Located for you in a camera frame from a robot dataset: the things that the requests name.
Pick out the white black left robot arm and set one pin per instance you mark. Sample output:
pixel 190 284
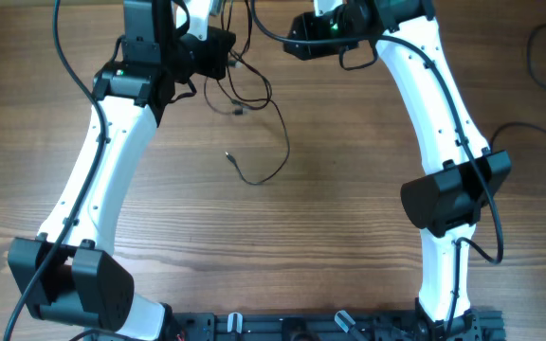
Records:
pixel 67 272

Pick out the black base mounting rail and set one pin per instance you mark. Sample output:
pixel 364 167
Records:
pixel 379 326

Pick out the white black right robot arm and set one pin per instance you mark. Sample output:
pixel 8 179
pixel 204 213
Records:
pixel 453 204

